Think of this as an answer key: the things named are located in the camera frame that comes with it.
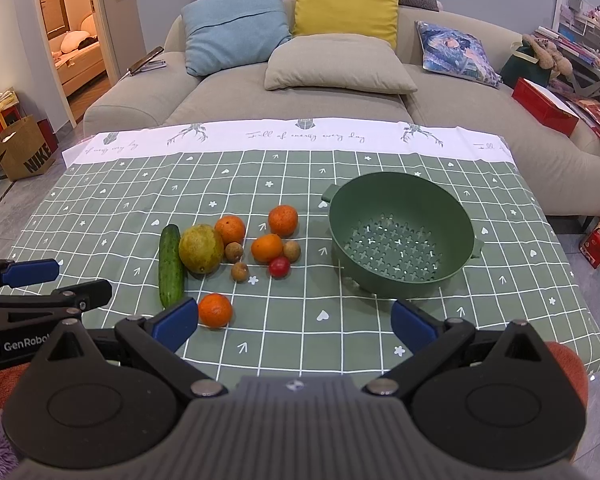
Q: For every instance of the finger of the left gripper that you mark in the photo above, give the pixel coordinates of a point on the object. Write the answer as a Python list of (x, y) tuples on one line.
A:
[(82, 297), (19, 274)]

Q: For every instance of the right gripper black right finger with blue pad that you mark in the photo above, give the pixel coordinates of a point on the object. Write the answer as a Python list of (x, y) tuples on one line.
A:
[(470, 399)]

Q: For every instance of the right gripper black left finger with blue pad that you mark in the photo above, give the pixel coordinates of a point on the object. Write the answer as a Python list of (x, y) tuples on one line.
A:
[(97, 398)]

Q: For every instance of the orange tangerine front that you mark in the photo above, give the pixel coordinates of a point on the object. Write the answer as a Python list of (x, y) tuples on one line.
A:
[(215, 311)]

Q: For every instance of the orange tangerine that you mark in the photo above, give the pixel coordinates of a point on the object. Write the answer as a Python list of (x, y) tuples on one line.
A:
[(231, 229), (266, 248), (283, 220), (215, 311)]

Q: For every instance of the green cucumber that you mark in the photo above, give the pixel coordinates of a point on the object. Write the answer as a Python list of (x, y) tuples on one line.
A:
[(171, 274)]

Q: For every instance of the yellow-green pear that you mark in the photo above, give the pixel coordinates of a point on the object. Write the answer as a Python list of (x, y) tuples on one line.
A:
[(201, 249)]

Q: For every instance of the brown longan front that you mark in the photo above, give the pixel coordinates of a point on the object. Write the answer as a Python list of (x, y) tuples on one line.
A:
[(240, 272)]

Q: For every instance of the brown longan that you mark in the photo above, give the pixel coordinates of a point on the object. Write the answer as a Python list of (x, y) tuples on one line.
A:
[(240, 272), (291, 250), (233, 252)]

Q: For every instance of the red cherry tomato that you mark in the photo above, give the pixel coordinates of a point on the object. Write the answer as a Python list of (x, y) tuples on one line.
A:
[(279, 267)]

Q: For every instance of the brown Nike paper bag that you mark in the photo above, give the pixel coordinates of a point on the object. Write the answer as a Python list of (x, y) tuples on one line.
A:
[(24, 152)]

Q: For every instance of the green grid tablecloth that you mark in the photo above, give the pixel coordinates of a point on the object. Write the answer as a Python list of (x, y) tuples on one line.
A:
[(104, 217)]

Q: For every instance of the green colander bowl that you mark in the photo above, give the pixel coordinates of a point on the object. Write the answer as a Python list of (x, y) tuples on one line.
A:
[(398, 235)]

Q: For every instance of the beige sofa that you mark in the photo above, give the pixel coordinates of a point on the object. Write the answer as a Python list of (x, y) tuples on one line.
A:
[(562, 171)]

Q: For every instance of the red box on sofa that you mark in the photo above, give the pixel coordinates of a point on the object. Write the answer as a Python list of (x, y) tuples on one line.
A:
[(546, 108)]

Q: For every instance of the light blue cushion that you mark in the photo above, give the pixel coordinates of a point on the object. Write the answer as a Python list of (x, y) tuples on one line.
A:
[(223, 34)]

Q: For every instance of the beige cushion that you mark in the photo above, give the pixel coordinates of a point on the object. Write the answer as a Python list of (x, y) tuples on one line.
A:
[(340, 61)]

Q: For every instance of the dark green bag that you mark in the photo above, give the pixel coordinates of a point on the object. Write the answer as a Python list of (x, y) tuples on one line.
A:
[(523, 63)]

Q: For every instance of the beige plush toy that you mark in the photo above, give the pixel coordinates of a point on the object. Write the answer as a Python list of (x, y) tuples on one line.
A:
[(550, 58)]

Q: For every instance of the blue patterned cushion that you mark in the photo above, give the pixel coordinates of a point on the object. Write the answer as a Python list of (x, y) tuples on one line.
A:
[(449, 52)]

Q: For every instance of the yellow cushion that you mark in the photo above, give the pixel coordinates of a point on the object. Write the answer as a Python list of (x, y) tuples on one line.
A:
[(373, 18)]

